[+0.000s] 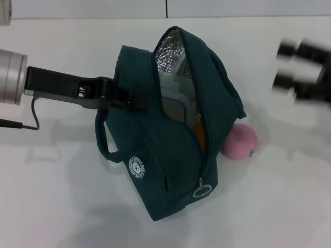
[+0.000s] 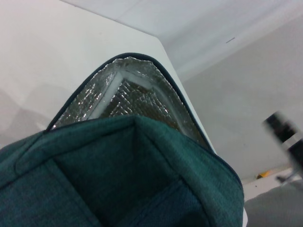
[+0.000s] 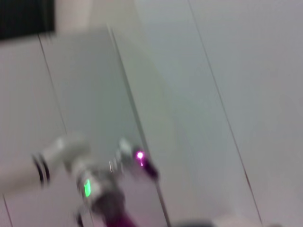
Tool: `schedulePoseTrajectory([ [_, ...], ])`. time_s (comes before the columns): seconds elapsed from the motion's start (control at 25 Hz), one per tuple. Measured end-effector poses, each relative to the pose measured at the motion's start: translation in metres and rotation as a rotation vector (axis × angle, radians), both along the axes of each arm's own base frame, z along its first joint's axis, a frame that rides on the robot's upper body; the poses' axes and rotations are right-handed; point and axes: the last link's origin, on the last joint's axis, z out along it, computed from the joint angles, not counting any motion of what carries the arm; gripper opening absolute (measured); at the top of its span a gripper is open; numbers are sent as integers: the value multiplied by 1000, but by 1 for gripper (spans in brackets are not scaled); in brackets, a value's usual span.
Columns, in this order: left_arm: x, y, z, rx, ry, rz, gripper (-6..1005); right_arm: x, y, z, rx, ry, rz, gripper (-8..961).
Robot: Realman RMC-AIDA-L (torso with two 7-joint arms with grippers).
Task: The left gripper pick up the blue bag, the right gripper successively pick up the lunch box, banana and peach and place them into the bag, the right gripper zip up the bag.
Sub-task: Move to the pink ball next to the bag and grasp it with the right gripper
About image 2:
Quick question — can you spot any teal insulated lunch bag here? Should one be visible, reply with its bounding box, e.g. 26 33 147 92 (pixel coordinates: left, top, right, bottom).
0 53 245 227

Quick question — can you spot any black video camera rig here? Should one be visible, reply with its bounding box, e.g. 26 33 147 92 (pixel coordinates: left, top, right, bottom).
262 110 303 185

